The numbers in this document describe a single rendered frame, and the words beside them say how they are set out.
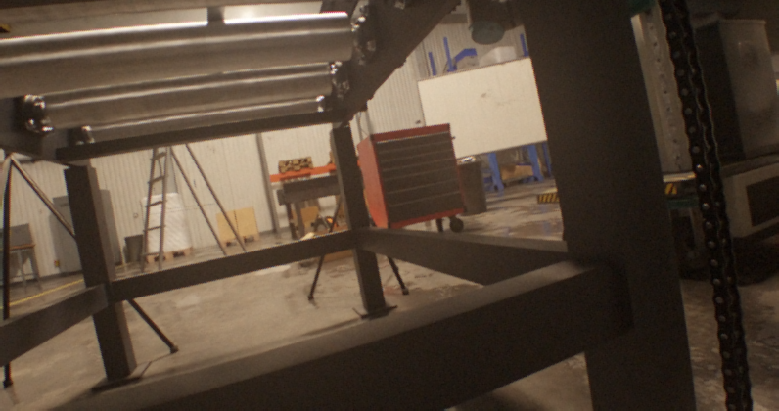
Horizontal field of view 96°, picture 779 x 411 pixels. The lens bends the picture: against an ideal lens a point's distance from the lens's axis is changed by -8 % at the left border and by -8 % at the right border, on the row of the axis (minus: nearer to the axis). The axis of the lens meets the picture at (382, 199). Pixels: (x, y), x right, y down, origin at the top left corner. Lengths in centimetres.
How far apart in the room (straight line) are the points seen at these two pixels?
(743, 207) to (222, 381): 158
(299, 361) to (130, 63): 78
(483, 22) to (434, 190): 225
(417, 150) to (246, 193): 817
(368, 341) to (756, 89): 186
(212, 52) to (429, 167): 251
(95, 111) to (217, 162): 985
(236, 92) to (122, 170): 1037
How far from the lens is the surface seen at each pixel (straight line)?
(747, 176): 170
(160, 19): 1174
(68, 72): 101
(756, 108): 199
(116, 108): 127
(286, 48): 96
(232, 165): 1104
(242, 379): 32
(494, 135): 566
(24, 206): 1233
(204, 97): 123
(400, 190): 311
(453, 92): 571
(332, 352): 32
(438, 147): 330
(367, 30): 101
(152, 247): 902
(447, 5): 72
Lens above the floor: 45
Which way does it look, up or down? 1 degrees down
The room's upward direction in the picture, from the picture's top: 11 degrees counter-clockwise
